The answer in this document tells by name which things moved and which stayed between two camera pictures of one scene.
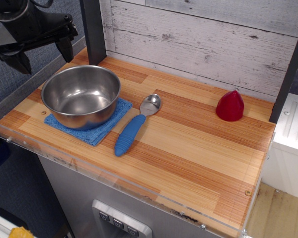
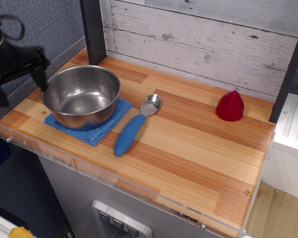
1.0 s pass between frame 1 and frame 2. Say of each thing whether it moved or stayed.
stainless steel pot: stayed
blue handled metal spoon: stayed
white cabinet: stayed
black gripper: moved
